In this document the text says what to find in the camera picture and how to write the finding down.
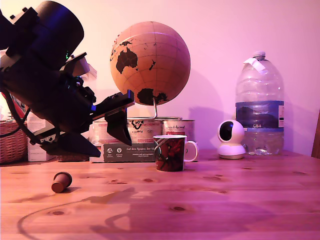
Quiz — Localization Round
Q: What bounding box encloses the white carton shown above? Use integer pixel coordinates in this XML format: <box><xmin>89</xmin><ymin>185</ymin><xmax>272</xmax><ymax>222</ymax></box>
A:
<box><xmin>26</xmin><ymin>111</ymin><xmax>58</xmax><ymax>162</ymax></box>

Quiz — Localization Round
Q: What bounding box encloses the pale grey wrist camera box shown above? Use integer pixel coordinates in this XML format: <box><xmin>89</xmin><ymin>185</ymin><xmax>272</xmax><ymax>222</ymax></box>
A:
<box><xmin>59</xmin><ymin>51</ymin><xmax>98</xmax><ymax>81</ymax></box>

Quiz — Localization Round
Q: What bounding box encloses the brown coffee capsule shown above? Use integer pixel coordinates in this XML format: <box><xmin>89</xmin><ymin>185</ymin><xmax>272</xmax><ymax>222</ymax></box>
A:
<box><xmin>51</xmin><ymin>171</ymin><xmax>73</xmax><ymax>194</ymax></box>

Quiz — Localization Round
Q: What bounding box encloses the white printed tin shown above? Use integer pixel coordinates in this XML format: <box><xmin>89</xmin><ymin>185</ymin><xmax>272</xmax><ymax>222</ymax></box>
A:
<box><xmin>161</xmin><ymin>119</ymin><xmax>196</xmax><ymax>144</ymax></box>
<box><xmin>126</xmin><ymin>118</ymin><xmax>163</xmax><ymax>145</ymax></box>
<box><xmin>92</xmin><ymin>119</ymin><xmax>129</xmax><ymax>145</ymax></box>

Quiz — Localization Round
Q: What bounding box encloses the black cable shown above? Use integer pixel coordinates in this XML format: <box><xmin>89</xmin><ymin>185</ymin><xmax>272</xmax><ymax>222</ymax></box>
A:
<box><xmin>3</xmin><ymin>92</ymin><xmax>42</xmax><ymax>145</ymax></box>

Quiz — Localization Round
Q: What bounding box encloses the small white round camera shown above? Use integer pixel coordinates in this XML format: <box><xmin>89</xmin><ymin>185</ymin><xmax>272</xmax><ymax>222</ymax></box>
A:
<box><xmin>216</xmin><ymin>119</ymin><xmax>246</xmax><ymax>160</ymax></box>

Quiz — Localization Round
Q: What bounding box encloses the dark box with white print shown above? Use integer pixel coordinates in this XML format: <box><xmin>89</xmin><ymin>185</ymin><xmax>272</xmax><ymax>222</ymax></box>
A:
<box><xmin>89</xmin><ymin>142</ymin><xmax>161</xmax><ymax>164</ymax></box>

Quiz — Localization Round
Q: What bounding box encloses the flat wicker tray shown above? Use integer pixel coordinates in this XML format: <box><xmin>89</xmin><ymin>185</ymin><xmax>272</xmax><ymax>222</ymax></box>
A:
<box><xmin>56</xmin><ymin>154</ymin><xmax>91</xmax><ymax>163</ymax></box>

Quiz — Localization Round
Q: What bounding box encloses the cork globe on metal stand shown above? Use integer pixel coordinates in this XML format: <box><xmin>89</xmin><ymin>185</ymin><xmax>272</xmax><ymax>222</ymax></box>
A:
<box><xmin>109</xmin><ymin>21</ymin><xmax>192</xmax><ymax>121</ymax></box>

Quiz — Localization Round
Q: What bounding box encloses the dark red printed mug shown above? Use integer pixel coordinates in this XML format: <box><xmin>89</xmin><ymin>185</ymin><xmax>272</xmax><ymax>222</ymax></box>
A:
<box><xmin>152</xmin><ymin>134</ymin><xmax>199</xmax><ymax>173</ymax></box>

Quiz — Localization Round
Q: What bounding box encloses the large clear water bottle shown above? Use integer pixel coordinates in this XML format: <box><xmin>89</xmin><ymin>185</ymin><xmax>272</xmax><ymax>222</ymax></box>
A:
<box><xmin>235</xmin><ymin>51</ymin><xmax>285</xmax><ymax>156</ymax></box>

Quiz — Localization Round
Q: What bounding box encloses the wicker basket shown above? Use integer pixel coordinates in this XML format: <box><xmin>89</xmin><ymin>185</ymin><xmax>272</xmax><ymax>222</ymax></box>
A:
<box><xmin>0</xmin><ymin>119</ymin><xmax>28</xmax><ymax>165</ymax></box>

